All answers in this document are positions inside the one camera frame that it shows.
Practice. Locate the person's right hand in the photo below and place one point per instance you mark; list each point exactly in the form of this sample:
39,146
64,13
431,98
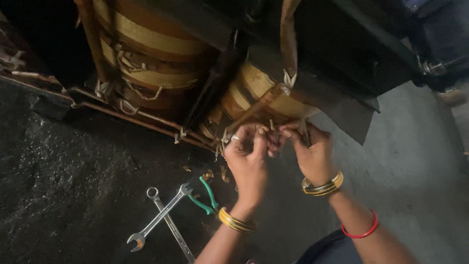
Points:
314,157

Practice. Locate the person's left hand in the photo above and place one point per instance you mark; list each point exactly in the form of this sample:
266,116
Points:
246,172

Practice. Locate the person's left fingers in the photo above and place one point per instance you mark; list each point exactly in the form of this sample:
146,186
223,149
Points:
247,139

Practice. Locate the person's right fingers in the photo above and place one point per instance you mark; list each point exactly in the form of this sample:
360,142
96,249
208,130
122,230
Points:
291,136

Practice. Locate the small brown transformer coil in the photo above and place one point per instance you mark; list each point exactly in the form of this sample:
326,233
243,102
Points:
256,91

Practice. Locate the white cotton tie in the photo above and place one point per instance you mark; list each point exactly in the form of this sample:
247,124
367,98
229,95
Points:
288,82

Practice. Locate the black insulating sheet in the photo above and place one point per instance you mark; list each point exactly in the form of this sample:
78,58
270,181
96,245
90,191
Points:
340,110

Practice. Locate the gold bangles on right wrist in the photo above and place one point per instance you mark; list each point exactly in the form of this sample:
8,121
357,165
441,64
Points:
323,186

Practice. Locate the gold bangles on wrist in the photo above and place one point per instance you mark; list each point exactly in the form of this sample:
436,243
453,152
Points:
323,186
236,222

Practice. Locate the gold bangles on left wrist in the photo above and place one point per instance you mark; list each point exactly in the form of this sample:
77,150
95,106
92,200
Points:
236,222

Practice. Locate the brown paper-wrapped lead strip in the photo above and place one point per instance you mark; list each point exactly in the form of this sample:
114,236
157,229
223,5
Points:
288,40

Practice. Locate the long copper lead bar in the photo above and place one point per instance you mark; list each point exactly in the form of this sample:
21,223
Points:
146,123

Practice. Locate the silver combination wrench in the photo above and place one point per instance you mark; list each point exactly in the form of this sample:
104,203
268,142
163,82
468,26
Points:
172,225
159,217

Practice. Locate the red bangle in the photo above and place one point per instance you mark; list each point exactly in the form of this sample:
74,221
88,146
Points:
362,231

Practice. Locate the person's dark blue clothing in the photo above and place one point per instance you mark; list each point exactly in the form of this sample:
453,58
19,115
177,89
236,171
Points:
329,249

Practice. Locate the large brown transformer coil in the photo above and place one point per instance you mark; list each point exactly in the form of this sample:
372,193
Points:
154,47

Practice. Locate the metal bolt fitting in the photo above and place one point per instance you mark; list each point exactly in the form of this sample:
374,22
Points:
434,67

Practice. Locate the black transformer frame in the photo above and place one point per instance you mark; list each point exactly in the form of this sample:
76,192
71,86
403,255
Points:
329,36

